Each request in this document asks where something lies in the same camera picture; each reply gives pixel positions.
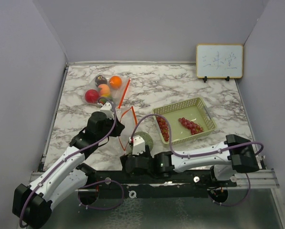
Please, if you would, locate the red grape bunch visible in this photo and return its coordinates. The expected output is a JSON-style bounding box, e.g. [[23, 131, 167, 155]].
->
[[156, 117, 170, 142]]

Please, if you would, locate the red apple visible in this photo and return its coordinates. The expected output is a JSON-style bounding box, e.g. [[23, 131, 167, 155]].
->
[[84, 89, 99, 104]]

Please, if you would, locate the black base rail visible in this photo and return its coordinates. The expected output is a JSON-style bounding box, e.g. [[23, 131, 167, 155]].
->
[[79, 167, 236, 199]]

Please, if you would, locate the small framed whiteboard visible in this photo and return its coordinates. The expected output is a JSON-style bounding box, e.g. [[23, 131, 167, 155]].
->
[[196, 44, 244, 80]]

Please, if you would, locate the green netted melon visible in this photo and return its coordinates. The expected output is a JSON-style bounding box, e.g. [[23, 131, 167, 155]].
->
[[134, 131, 153, 152]]

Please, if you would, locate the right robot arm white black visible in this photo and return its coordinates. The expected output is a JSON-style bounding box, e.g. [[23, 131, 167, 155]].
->
[[120, 135, 259, 187]]

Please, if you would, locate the dark purple grape bunch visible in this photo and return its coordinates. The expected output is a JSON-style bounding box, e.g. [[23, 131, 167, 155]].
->
[[178, 117, 204, 135]]

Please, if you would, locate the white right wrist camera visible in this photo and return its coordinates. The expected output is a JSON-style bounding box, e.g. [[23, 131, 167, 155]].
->
[[129, 134, 145, 156]]

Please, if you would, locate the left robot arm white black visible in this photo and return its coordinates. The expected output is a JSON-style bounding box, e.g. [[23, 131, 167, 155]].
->
[[12, 110, 125, 229]]

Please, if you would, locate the yellow green mango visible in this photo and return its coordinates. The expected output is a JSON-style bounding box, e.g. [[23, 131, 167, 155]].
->
[[102, 94, 113, 101]]

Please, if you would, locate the dark purple plum fruit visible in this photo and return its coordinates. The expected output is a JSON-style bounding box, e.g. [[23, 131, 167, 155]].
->
[[94, 74, 107, 87]]

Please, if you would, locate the clear zip bag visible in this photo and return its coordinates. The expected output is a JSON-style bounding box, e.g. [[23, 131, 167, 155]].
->
[[82, 73, 131, 108], [118, 106, 138, 153]]

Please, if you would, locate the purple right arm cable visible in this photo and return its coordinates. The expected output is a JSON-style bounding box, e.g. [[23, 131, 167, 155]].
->
[[130, 114, 265, 207]]

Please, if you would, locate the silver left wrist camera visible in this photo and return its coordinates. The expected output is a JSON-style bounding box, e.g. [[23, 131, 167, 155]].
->
[[100, 102, 114, 120]]

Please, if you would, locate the pale green plastic basket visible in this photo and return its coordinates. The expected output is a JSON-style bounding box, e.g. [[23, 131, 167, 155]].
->
[[152, 97, 217, 145]]

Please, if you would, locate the clear zip top bag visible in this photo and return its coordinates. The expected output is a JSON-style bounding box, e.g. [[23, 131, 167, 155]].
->
[[82, 73, 131, 108]]

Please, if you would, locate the peach orange pink fruit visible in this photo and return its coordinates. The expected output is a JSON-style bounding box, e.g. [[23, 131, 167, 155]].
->
[[98, 84, 111, 96]]

